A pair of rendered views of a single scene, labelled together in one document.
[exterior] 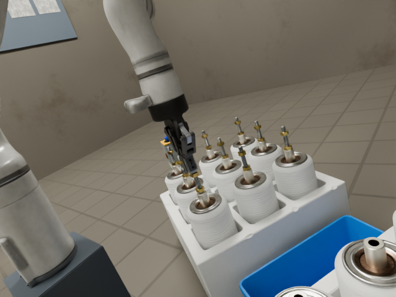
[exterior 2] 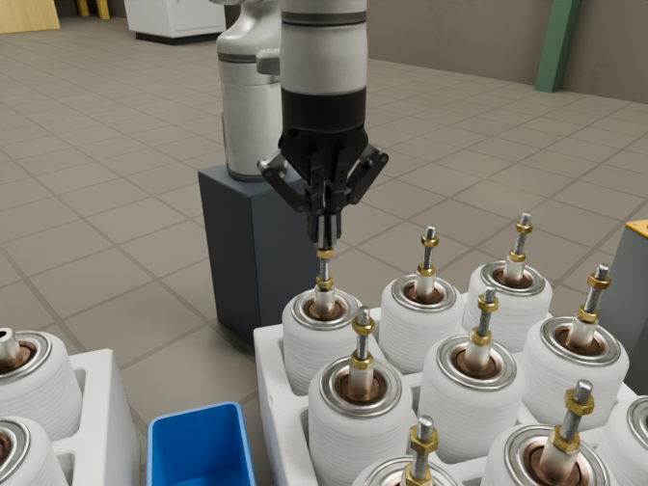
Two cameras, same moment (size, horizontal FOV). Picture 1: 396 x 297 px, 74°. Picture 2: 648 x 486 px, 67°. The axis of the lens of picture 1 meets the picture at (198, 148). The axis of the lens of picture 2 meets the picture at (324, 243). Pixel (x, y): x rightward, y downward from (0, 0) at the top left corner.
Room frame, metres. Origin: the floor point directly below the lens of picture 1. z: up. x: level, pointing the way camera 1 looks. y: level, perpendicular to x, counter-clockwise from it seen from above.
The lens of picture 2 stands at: (0.51, -0.41, 0.59)
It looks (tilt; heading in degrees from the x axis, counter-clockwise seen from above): 30 degrees down; 89
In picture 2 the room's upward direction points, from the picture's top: straight up
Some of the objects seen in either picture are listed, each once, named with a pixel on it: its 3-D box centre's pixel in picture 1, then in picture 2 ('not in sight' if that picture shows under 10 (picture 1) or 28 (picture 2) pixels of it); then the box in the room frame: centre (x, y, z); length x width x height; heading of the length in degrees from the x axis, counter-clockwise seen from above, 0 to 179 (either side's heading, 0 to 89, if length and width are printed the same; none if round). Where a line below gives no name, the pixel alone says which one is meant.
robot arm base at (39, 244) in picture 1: (27, 224); (255, 117); (0.42, 0.32, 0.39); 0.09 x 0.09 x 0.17; 43
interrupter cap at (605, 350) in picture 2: (212, 157); (579, 340); (0.78, -0.03, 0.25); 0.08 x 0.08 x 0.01
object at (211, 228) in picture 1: (217, 236); (324, 368); (0.52, 0.03, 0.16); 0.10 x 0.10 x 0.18
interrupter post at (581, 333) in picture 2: (210, 153); (581, 331); (0.78, -0.03, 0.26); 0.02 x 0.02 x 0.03
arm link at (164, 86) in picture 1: (151, 87); (316, 43); (0.51, 0.04, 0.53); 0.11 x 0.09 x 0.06; 108
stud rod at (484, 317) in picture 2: (223, 150); (484, 320); (0.67, -0.06, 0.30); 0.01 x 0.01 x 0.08
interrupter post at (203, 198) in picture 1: (203, 198); (324, 299); (0.52, 0.03, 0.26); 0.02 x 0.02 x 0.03
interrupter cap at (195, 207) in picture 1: (205, 203); (324, 309); (0.52, 0.03, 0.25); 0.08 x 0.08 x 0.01
